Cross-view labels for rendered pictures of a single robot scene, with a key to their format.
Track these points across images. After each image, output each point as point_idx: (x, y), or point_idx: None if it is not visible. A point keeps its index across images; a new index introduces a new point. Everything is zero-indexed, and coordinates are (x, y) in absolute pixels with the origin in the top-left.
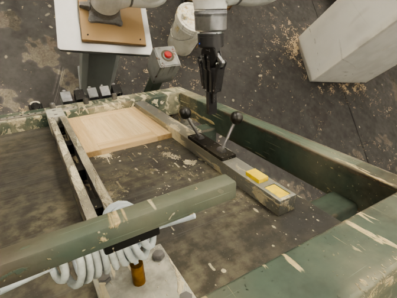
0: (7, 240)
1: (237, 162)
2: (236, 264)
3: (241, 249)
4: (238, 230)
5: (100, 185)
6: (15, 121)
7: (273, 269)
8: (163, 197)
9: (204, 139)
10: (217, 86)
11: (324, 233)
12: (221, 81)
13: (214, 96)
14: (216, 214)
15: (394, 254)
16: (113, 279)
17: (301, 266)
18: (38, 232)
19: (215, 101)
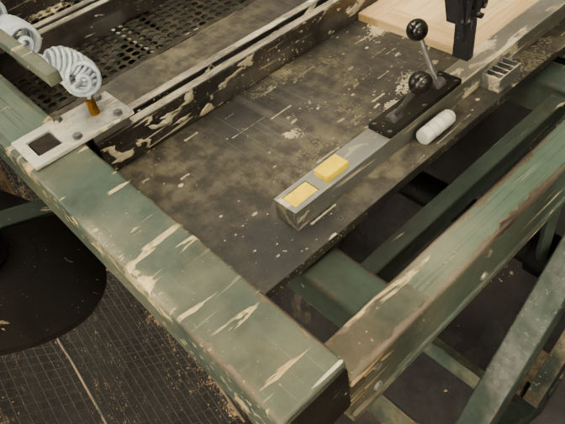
0: (202, 51)
1: (372, 143)
2: (189, 192)
3: (211, 192)
4: (242, 184)
5: (245, 53)
6: None
7: (109, 177)
8: (32, 55)
9: (433, 90)
10: (450, 13)
11: (156, 208)
12: (456, 7)
13: (459, 28)
14: (268, 161)
15: (126, 256)
16: (97, 102)
17: (113, 193)
18: None
19: (458, 38)
